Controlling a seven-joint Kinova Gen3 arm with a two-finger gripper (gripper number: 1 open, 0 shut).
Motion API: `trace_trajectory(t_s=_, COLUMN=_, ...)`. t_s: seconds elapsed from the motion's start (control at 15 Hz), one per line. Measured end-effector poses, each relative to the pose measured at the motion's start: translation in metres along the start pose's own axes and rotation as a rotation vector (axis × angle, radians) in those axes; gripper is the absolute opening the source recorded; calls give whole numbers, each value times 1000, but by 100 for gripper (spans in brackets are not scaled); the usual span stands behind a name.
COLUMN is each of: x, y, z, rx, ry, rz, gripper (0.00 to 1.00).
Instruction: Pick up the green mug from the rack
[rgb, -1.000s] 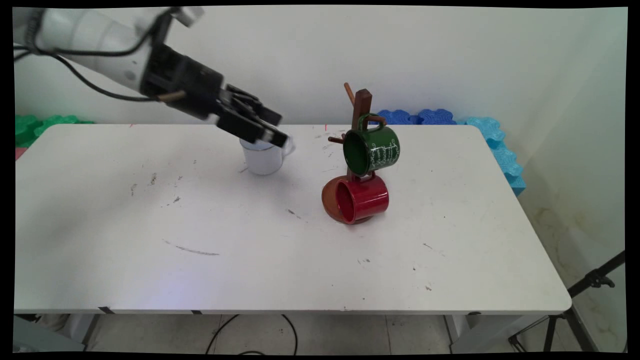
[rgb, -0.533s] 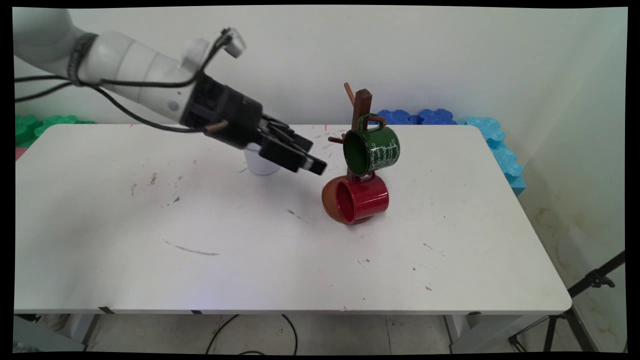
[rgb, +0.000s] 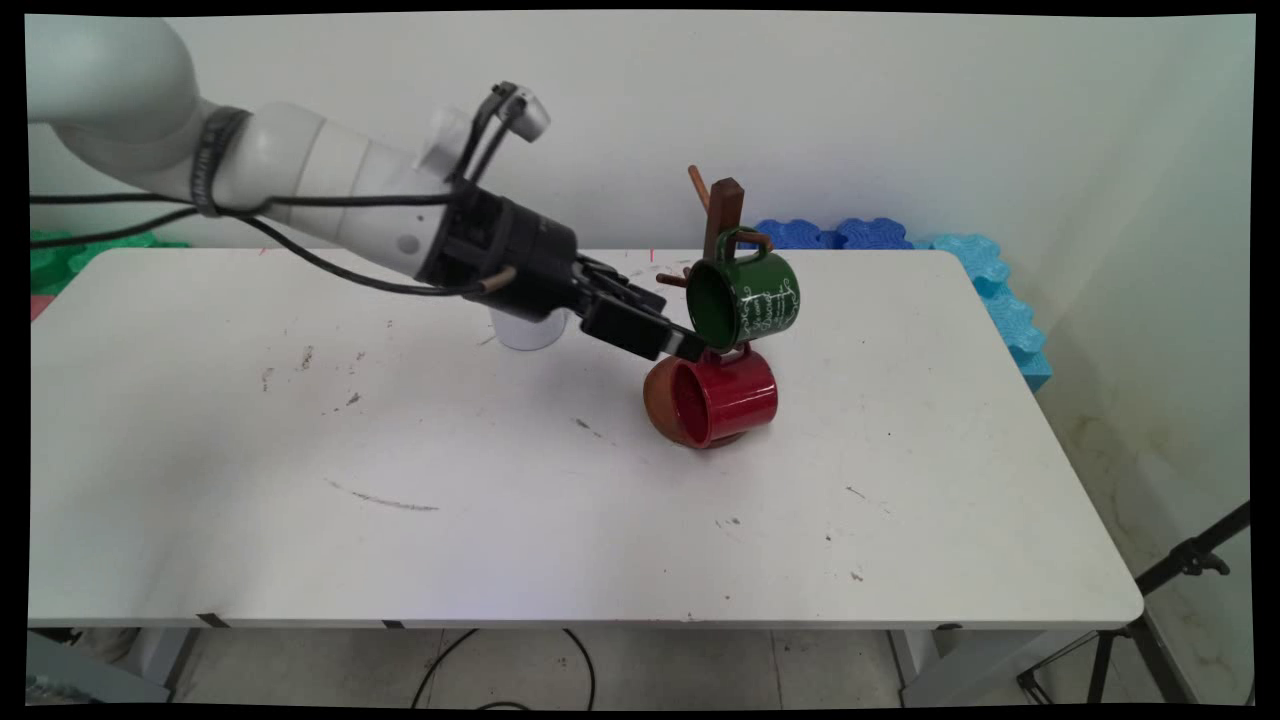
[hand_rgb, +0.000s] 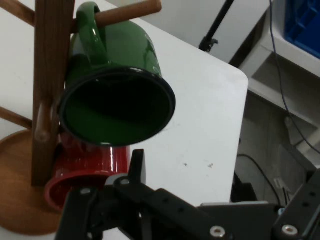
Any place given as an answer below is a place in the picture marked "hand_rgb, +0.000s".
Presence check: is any brown wooden mug tree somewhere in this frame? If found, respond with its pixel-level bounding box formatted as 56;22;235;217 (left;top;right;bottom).
0;0;162;236

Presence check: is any black floor cable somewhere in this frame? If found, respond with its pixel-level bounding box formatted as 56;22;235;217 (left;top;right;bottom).
236;153;285;209

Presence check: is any black tripod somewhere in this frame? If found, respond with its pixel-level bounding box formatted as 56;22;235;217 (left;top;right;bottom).
198;0;236;53

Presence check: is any blue plastic crate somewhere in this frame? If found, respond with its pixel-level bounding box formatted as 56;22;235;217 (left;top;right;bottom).
283;0;320;61

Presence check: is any red enamel mug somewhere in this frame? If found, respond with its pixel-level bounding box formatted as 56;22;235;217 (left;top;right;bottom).
43;131;132;221

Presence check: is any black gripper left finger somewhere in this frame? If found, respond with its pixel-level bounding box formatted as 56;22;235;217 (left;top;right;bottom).
56;149;202;240

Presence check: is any black box on floor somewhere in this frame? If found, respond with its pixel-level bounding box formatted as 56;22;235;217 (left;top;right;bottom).
230;173;260;204

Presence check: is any white shelf unit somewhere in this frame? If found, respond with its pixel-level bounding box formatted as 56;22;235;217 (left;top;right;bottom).
228;0;320;131

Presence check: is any green enamel mug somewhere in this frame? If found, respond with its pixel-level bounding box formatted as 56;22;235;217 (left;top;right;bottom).
57;1;177;147

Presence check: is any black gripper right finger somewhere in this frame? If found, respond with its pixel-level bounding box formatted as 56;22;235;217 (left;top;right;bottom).
271;166;320;240

